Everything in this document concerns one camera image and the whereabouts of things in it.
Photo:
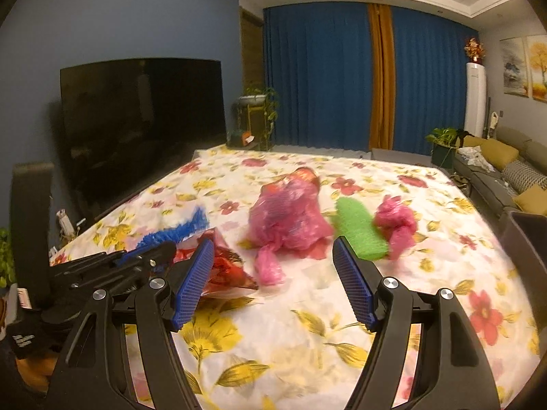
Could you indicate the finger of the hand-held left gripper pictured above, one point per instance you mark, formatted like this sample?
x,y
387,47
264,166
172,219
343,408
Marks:
x,y
94,261
156,255

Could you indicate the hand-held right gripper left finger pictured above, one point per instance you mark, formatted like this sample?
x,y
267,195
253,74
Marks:
x,y
192,286

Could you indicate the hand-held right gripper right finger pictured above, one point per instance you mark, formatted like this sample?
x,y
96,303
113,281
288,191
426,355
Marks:
x,y
354,282

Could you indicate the red snack wrapper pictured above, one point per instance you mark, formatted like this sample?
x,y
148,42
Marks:
x,y
226,271

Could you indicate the blue mesh scrubber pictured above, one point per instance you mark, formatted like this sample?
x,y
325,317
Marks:
x,y
188,228

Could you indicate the green mesh scrubber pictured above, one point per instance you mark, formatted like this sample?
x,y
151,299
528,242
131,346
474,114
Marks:
x,y
359,232

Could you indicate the small pink plastic bag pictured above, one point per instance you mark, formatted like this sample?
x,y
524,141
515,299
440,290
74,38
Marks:
x,y
395,226

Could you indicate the large pink plastic bag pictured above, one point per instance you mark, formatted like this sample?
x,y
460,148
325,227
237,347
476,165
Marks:
x,y
290,218

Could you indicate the grey plastic bin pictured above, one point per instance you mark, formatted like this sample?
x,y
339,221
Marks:
x,y
527,243

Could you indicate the person's left hand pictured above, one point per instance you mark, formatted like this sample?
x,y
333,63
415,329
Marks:
x,y
34,371

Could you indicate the tall black object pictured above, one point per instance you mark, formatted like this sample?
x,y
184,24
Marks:
x,y
32,230

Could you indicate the floral tablecloth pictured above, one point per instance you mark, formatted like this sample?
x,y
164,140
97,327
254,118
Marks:
x,y
277,337

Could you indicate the black flat television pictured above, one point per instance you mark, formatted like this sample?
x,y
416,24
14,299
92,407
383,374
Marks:
x,y
141,128

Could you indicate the orange tissue box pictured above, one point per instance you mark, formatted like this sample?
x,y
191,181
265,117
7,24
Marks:
x,y
247,139

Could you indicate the wooden plant stand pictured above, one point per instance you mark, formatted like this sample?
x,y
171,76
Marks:
x,y
252,124

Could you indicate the green potted plant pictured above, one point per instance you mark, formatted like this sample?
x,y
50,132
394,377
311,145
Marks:
x,y
442,139

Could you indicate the grey sectional sofa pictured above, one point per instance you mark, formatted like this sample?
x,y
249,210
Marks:
x,y
491,183

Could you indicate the white crumpled cloth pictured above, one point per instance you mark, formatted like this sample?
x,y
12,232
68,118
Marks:
x,y
474,156

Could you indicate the dark clothing item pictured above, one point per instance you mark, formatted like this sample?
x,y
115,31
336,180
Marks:
x,y
463,133

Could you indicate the trailing plant in white pot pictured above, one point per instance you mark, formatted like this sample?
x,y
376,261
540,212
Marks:
x,y
254,98

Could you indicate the yellow cushion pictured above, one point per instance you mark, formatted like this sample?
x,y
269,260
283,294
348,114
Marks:
x,y
534,200
491,150

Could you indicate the black and white patterned cushion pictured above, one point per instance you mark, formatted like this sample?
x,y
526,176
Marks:
x,y
523,177

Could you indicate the orange curtain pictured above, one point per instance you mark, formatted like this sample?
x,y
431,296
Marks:
x,y
381,77

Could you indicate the blue curtain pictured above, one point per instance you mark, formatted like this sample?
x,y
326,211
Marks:
x,y
431,77
316,77

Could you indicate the white standing air conditioner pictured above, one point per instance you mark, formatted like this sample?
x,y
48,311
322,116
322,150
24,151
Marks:
x,y
475,98

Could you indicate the artificial flower bouquet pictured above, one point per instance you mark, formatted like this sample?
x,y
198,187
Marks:
x,y
475,49

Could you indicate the small grey landscape painting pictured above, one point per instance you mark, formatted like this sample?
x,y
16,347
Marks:
x,y
514,66

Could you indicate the sailboat and tree painting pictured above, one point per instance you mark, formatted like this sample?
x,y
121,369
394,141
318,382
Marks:
x,y
538,68

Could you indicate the brown wooden wall panel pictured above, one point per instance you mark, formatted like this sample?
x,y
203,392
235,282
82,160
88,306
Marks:
x,y
252,51

